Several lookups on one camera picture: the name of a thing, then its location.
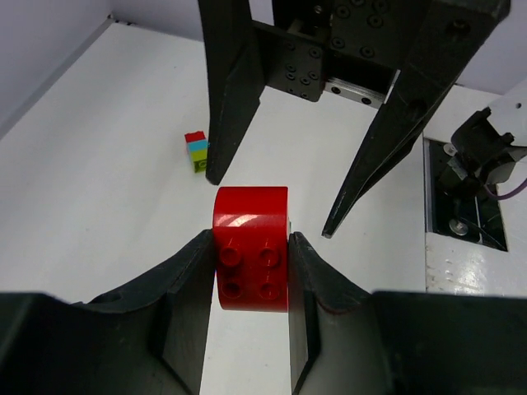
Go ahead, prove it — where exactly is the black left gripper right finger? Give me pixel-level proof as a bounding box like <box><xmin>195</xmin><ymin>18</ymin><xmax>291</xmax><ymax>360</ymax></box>
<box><xmin>288</xmin><ymin>232</ymin><xmax>526</xmax><ymax>394</ymax></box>

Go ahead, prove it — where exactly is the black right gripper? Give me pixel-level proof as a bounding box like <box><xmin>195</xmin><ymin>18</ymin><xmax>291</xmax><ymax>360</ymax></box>
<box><xmin>198</xmin><ymin>0</ymin><xmax>511</xmax><ymax>239</ymax></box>

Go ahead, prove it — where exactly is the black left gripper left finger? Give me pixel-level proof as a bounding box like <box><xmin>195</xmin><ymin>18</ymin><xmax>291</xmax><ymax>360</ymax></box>
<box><xmin>1</xmin><ymin>230</ymin><xmax>214</xmax><ymax>394</ymax></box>

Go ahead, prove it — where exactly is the red curved lego brick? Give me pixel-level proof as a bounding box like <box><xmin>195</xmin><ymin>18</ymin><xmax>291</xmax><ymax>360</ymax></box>
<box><xmin>212</xmin><ymin>186</ymin><xmax>290</xmax><ymax>313</ymax></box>

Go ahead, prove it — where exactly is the green blue red lego stack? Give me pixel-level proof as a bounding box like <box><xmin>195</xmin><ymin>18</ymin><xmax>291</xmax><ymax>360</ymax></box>
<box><xmin>184</xmin><ymin>131</ymin><xmax>208</xmax><ymax>173</ymax></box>

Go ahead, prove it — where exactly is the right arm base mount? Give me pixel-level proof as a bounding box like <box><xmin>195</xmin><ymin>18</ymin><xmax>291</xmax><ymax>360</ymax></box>
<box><xmin>424</xmin><ymin>138</ymin><xmax>508</xmax><ymax>252</ymax></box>

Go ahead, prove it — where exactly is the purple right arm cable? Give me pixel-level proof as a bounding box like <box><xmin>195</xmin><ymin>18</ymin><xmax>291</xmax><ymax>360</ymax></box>
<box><xmin>483</xmin><ymin>177</ymin><xmax>527</xmax><ymax>202</ymax></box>

